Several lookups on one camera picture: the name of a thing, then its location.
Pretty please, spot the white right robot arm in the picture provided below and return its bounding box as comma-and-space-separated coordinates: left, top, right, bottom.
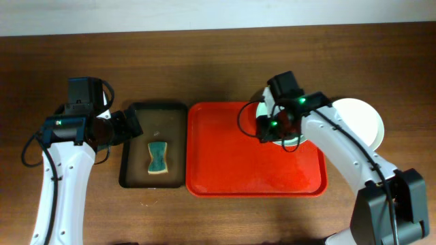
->
256, 86, 430, 244

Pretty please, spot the light green plate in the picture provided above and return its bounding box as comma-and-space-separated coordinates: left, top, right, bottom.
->
255, 102, 307, 147

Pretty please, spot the dark brown tray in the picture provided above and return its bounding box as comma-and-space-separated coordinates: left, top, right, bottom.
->
119, 102, 187, 189

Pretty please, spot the green yellow sponge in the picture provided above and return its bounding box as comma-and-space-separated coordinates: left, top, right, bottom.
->
148, 142, 168, 175

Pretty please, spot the light blue plate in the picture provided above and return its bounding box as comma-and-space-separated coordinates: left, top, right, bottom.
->
369, 112, 385, 151

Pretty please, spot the white plate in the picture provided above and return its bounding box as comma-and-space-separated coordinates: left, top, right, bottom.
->
332, 98, 377, 147

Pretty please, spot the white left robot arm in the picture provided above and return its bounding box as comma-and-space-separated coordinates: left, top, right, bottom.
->
31, 110, 142, 244

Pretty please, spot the red plastic tray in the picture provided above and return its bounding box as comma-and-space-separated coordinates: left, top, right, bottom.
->
185, 101, 328, 197

